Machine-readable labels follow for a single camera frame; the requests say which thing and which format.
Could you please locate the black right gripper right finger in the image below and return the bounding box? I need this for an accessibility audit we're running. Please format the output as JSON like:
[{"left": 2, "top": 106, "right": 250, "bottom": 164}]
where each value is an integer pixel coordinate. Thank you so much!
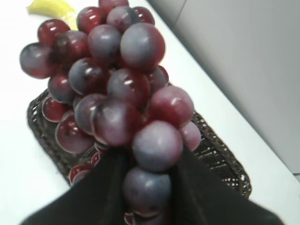
[{"left": 170, "top": 147, "right": 283, "bottom": 225}]

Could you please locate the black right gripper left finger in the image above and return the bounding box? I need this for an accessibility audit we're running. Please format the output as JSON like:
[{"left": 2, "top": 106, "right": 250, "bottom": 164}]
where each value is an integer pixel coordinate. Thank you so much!
[{"left": 22, "top": 150, "right": 128, "bottom": 225}]

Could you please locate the red purple grape bunch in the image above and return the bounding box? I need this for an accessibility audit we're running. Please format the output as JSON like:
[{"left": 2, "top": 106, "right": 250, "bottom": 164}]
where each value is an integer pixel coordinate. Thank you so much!
[{"left": 20, "top": 0, "right": 194, "bottom": 221}]

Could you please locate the dark woven plastic basket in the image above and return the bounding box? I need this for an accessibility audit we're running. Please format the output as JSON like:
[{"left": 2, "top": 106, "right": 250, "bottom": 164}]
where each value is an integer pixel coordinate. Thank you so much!
[{"left": 27, "top": 90, "right": 252, "bottom": 198}]

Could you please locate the yellow green banana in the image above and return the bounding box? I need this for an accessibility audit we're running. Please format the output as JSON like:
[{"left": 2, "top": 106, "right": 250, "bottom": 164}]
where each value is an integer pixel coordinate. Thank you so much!
[{"left": 26, "top": 0, "right": 78, "bottom": 30}]

